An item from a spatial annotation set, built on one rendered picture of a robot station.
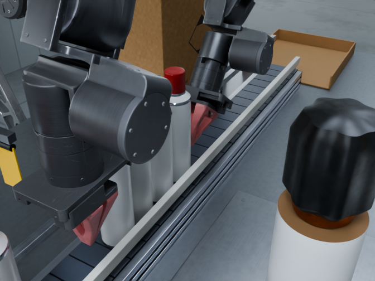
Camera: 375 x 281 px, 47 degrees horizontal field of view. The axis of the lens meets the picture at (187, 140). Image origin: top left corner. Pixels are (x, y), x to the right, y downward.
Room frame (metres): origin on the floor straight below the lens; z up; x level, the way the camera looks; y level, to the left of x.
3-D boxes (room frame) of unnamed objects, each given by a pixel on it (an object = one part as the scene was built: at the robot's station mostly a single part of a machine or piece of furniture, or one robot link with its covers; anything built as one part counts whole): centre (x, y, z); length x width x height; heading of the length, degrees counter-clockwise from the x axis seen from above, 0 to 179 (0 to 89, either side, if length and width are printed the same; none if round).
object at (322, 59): (1.26, -0.35, 0.85); 0.30 x 0.26 x 0.04; 150
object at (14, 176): (0.36, 0.18, 1.09); 0.03 x 0.01 x 0.06; 60
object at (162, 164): (0.57, 0.05, 0.98); 0.05 x 0.05 x 0.20
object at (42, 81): (0.33, 0.10, 1.19); 0.07 x 0.06 x 0.07; 56
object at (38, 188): (0.34, 0.11, 1.12); 0.10 x 0.07 x 0.07; 150
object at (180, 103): (0.62, 0.02, 0.98); 0.05 x 0.05 x 0.20
